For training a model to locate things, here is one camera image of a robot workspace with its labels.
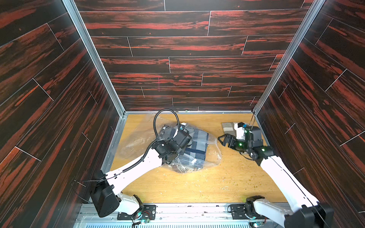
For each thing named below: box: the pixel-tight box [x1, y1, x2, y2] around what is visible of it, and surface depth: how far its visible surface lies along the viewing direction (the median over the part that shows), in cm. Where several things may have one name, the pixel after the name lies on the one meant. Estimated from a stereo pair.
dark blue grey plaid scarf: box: [176, 124, 210, 170], surface depth 86 cm
